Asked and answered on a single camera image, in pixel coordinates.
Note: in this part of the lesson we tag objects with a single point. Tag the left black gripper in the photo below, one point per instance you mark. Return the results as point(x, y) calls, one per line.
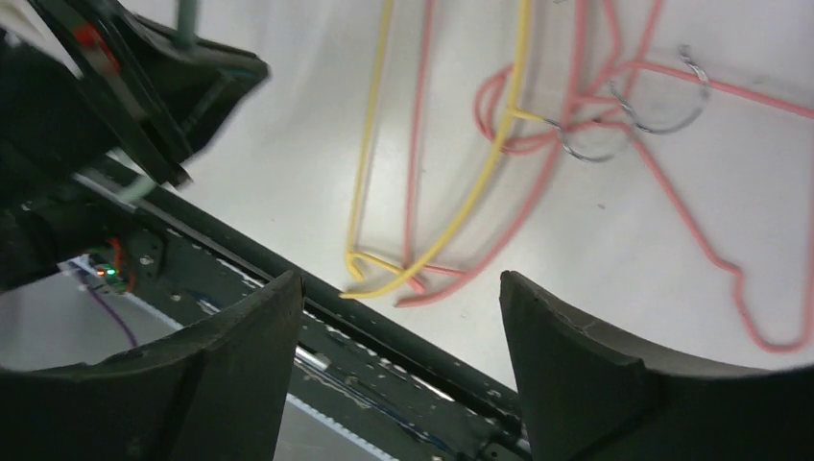
point(80, 79)

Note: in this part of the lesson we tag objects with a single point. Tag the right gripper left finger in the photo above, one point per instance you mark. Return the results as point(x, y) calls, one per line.
point(215, 390)

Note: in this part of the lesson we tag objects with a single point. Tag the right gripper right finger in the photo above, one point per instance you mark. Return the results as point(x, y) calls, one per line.
point(591, 391)

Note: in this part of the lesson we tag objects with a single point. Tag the green hanger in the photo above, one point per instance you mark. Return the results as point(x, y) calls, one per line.
point(185, 37)

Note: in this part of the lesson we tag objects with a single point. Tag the pink plastic hanger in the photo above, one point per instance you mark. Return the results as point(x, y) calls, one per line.
point(511, 113)

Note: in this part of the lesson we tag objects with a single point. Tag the pink wire hanger lower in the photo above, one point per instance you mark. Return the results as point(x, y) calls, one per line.
point(805, 337)

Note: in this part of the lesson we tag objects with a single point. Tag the pink wire hanger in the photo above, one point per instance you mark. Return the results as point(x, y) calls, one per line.
point(805, 337)
point(697, 75)

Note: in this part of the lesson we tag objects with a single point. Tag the pink wire hanger upper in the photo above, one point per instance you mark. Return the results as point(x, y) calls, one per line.
point(697, 75)

